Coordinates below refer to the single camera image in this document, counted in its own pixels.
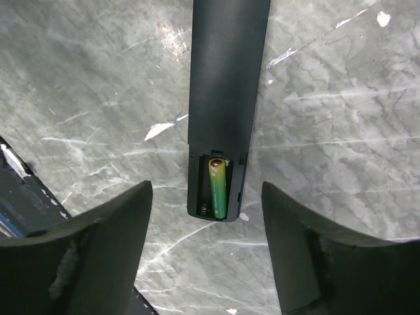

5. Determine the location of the black remote control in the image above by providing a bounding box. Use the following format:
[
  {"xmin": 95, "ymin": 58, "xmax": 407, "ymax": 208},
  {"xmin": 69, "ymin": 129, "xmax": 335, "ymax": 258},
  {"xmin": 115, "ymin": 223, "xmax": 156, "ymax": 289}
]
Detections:
[{"xmin": 187, "ymin": 1, "xmax": 270, "ymax": 222}]

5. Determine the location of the black base bar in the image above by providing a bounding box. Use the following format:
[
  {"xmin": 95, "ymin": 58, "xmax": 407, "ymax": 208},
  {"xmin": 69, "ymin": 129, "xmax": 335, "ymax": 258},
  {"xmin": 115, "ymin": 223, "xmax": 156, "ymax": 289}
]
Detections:
[{"xmin": 1, "ymin": 138, "xmax": 72, "ymax": 238}]

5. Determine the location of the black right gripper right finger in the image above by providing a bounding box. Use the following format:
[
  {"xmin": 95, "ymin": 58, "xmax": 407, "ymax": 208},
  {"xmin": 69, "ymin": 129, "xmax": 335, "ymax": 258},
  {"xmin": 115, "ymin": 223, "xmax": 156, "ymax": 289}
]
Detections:
[{"xmin": 261, "ymin": 182, "xmax": 419, "ymax": 314}]

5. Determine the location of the green battery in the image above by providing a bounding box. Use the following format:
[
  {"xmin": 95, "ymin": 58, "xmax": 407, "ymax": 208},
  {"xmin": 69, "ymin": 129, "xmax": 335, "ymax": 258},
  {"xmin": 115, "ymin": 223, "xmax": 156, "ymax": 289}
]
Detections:
[{"xmin": 208, "ymin": 158, "xmax": 228, "ymax": 220}]

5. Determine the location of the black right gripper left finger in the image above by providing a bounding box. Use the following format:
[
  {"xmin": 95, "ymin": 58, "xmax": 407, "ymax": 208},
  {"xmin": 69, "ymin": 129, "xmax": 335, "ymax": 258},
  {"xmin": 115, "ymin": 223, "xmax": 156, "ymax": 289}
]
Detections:
[{"xmin": 1, "ymin": 180, "xmax": 153, "ymax": 314}]

